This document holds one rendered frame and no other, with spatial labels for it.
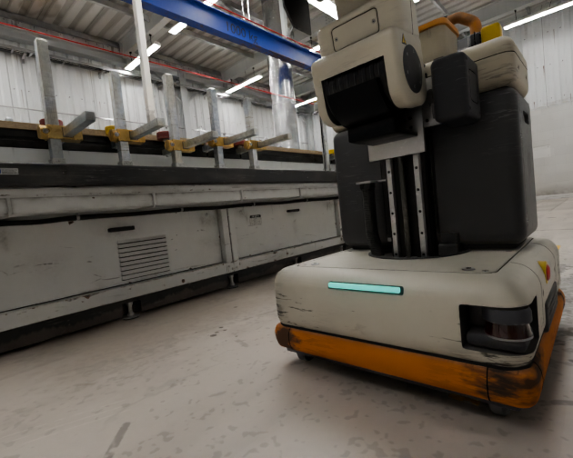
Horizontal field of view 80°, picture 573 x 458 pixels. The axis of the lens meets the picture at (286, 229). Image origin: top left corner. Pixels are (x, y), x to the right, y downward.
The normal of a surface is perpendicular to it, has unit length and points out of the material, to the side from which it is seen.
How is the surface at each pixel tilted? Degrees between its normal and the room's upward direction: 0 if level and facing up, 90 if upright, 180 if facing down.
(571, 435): 0
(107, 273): 90
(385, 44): 98
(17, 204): 90
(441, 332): 90
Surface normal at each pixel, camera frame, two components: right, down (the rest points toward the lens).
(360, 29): -0.65, 0.25
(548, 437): -0.11, -0.99
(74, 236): 0.74, -0.04
